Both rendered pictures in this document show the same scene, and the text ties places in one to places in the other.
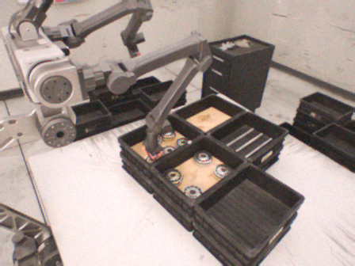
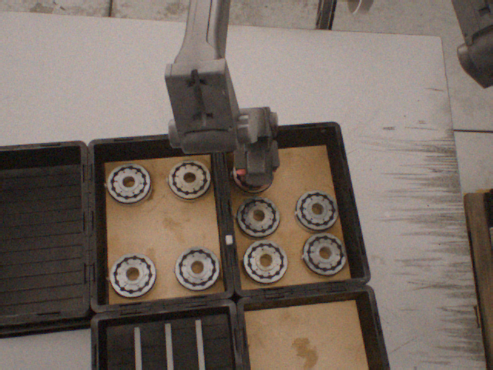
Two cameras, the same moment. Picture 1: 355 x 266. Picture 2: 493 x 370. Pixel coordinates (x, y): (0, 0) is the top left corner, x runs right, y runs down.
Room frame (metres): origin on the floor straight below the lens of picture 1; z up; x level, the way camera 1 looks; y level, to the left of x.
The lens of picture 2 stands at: (1.29, -0.36, 2.09)
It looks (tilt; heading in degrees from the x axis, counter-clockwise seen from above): 69 degrees down; 117
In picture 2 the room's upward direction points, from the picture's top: 10 degrees clockwise
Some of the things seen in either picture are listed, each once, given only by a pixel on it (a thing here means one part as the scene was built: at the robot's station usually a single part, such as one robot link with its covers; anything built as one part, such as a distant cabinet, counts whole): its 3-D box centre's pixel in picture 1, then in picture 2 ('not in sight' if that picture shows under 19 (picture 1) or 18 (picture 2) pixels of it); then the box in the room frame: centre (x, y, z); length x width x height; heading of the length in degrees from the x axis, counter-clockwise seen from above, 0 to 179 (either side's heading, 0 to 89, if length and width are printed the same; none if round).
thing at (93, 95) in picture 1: (111, 102); not in sight; (2.48, 0.71, 0.37); 0.40 x 0.30 x 0.45; 125
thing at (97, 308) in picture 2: (200, 165); (158, 216); (0.97, -0.12, 0.92); 0.40 x 0.30 x 0.02; 133
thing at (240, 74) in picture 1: (234, 82); not in sight; (2.89, -0.65, 0.45); 0.60 x 0.45 x 0.90; 125
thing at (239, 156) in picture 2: (152, 142); (256, 150); (1.06, 0.13, 0.98); 0.10 x 0.07 x 0.07; 42
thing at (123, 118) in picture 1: (128, 124); not in sight; (2.16, 0.49, 0.31); 0.40 x 0.30 x 0.34; 125
